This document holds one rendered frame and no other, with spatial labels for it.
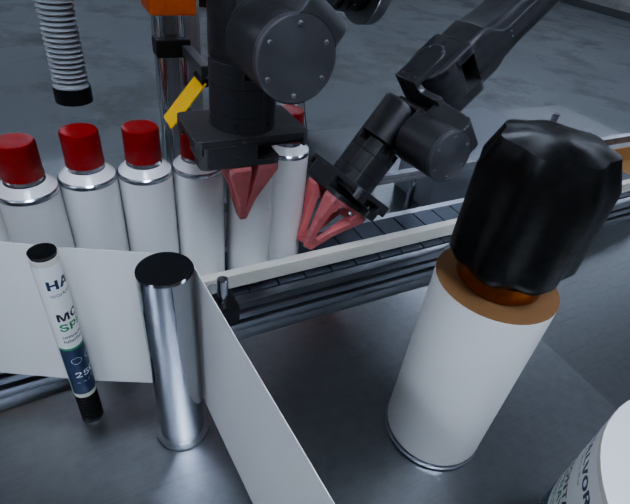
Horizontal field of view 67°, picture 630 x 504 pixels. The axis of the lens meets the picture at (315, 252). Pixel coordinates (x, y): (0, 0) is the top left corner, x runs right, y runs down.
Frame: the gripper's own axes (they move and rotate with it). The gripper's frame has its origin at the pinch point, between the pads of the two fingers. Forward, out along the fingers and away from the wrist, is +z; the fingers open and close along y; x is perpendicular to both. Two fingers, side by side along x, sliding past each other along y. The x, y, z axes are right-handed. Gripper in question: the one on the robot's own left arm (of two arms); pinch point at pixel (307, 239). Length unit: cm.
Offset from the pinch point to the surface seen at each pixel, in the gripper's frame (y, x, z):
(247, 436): 24.4, -18.2, 7.8
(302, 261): 1.7, 0.0, 2.4
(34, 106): -298, 36, 76
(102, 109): -282, 65, 54
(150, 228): -1.2, -17.9, 6.8
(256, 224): 0.3, -8.2, 1.1
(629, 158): -9, 82, -53
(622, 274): 17, 47, -23
